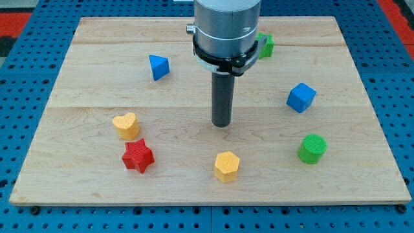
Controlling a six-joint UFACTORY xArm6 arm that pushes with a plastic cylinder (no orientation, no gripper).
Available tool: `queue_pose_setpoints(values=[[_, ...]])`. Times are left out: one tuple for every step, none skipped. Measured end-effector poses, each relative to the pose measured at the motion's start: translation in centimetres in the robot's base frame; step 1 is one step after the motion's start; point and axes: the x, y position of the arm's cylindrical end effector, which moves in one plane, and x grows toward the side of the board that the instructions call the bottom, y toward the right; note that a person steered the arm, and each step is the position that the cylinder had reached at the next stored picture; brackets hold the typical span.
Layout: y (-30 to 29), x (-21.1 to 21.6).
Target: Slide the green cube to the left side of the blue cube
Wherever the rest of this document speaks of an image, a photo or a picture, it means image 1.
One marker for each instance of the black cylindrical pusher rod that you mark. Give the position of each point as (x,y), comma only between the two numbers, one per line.
(222,98)

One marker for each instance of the yellow heart block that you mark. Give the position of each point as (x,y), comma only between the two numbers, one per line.
(127,126)

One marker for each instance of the wooden board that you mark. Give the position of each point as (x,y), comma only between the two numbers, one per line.
(75,158)

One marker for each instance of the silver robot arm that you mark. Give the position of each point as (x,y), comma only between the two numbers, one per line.
(224,42)

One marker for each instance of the green cylinder block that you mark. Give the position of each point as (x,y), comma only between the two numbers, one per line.
(312,148)

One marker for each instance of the black clamp ring mount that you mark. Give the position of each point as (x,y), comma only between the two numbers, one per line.
(236,66)

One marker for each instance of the red star block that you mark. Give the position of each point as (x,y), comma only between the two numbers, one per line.
(137,156)

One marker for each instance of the green star block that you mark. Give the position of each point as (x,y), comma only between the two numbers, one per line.
(267,49)

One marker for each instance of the blue triangle block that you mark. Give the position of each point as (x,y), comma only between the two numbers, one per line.
(159,66)

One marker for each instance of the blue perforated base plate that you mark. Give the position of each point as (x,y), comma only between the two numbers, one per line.
(379,48)

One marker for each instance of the blue cube block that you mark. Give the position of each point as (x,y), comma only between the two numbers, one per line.
(301,97)

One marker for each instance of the yellow hexagon block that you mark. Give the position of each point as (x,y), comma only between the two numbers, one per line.
(226,166)

